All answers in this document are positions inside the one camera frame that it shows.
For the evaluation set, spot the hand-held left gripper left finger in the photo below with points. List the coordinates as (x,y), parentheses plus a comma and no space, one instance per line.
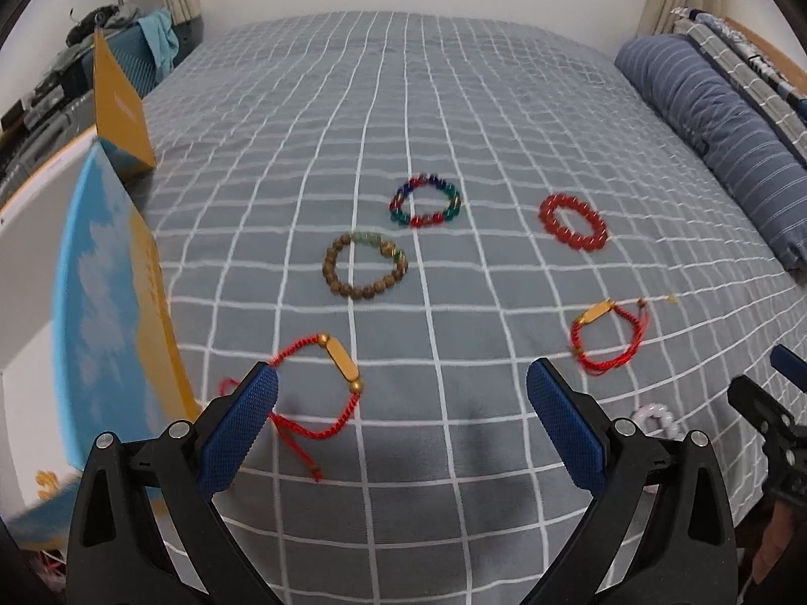
(243,422)

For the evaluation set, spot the teal suitcase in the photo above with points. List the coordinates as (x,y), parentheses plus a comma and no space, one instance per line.
(129,57)

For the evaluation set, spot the grey suitcase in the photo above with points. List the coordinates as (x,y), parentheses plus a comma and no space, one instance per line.
(50,129)

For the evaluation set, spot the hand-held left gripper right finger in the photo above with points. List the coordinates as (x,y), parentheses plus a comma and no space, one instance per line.
(564,422)

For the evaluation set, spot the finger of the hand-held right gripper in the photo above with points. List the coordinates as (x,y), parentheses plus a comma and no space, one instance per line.
(756,406)
(789,365)

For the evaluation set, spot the teal cloth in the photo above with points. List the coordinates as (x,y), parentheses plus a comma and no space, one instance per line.
(161,38)

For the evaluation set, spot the white cardboard box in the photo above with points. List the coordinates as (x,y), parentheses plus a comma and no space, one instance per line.
(101,302)

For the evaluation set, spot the wooden headboard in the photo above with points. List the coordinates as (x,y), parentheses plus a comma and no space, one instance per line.
(766,44)

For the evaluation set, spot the person's right hand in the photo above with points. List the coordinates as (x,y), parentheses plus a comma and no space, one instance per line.
(777,535)

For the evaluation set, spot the dark clutter pile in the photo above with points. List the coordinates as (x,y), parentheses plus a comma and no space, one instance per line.
(94,17)

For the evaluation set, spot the blue striped pillow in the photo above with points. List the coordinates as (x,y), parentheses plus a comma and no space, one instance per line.
(712,120)

